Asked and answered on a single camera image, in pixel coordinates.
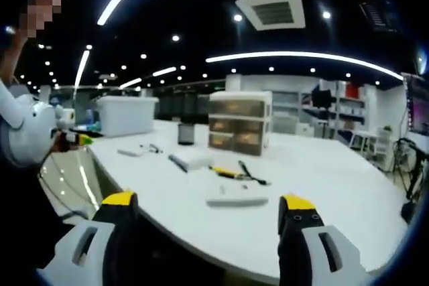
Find white chair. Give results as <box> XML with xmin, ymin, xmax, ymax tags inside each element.
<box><xmin>348</xmin><ymin>126</ymin><xmax>393</xmax><ymax>168</ymax></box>

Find translucent brown drawer unit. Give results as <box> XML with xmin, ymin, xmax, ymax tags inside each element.
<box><xmin>208</xmin><ymin>90</ymin><xmax>273</xmax><ymax>157</ymax></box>

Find thin white sticky note pad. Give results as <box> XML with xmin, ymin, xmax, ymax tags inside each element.
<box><xmin>117</xmin><ymin>147</ymin><xmax>145</xmax><ymax>158</ymax></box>

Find wide white sticky note pad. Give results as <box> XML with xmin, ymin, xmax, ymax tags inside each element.
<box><xmin>205</xmin><ymin>196</ymin><xmax>269</xmax><ymax>208</ymax></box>

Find white ceiling air vent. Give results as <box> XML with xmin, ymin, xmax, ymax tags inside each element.
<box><xmin>235</xmin><ymin>0</ymin><xmax>307</xmax><ymax>32</ymax></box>

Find white desk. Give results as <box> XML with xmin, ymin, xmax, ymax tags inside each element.
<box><xmin>43</xmin><ymin>120</ymin><xmax>412</xmax><ymax>285</ymax></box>

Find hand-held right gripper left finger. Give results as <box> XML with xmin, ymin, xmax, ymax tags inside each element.
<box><xmin>36</xmin><ymin>190</ymin><xmax>140</xmax><ymax>286</ymax></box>

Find dark grey pen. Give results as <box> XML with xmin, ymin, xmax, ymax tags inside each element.
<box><xmin>168</xmin><ymin>154</ymin><xmax>189</xmax><ymax>173</ymax></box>

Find monitor screen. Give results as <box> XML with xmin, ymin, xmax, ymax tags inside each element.
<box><xmin>401</xmin><ymin>72</ymin><xmax>429</xmax><ymax>133</ymax></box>

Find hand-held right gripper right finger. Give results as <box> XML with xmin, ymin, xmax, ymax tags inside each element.
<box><xmin>277</xmin><ymin>192</ymin><xmax>373</xmax><ymax>286</ymax></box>

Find black mesh pen cup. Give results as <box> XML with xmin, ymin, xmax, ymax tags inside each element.
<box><xmin>177</xmin><ymin>122</ymin><xmax>196</xmax><ymax>147</ymax></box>

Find yellow and black pen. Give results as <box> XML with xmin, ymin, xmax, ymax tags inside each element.
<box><xmin>208</xmin><ymin>165</ymin><xmax>248</xmax><ymax>180</ymax></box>

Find white lidded storage bin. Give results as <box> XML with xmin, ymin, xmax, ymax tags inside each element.
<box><xmin>95</xmin><ymin>95</ymin><xmax>160</xmax><ymax>138</ymax></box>

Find long curved ceiling light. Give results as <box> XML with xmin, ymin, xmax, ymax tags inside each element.
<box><xmin>205</xmin><ymin>51</ymin><xmax>405</xmax><ymax>82</ymax></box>

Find black tripod stand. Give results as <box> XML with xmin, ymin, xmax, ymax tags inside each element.
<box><xmin>391</xmin><ymin>137</ymin><xmax>429</xmax><ymax>202</ymax></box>

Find white storage shelves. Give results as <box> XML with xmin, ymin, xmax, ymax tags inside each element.
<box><xmin>300</xmin><ymin>79</ymin><xmax>370</xmax><ymax>140</ymax></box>

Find thick white sticky note stack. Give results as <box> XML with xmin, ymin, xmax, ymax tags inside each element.
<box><xmin>174</xmin><ymin>151</ymin><xmax>216</xmax><ymax>171</ymax></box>

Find black and white pen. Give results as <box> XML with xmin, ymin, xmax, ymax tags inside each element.
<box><xmin>139</xmin><ymin>143</ymin><xmax>164</xmax><ymax>155</ymax></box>

